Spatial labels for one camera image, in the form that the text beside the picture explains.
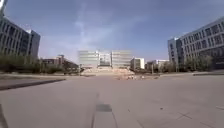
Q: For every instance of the trees by office building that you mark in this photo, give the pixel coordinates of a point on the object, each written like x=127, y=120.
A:
x=200, y=63

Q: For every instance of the low brown building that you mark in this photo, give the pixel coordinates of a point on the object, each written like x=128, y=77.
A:
x=61, y=62

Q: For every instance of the pale glass building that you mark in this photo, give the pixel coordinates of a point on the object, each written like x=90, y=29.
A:
x=90, y=59

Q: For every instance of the low pale building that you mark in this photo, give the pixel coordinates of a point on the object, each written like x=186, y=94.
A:
x=159, y=63

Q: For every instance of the large grey gridded building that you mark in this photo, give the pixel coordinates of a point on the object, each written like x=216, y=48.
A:
x=15, y=40

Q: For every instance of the grey paved plaza ground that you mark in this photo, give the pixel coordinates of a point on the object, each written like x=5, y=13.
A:
x=140, y=100

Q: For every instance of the wide pale stairway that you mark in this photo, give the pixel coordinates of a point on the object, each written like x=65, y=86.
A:
x=106, y=71

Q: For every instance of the long grey office building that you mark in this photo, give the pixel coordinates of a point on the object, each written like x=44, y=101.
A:
x=201, y=41

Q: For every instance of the row of green trees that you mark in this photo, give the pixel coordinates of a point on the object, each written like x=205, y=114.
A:
x=23, y=65

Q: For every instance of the dark raised kerb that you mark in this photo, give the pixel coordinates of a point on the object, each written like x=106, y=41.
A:
x=30, y=84

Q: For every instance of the reddish side path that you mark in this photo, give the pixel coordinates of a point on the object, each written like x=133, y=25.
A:
x=20, y=81

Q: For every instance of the small white building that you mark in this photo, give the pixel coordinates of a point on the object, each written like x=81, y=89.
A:
x=137, y=63

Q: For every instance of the grass strip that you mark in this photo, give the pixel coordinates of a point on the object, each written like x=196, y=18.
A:
x=23, y=76

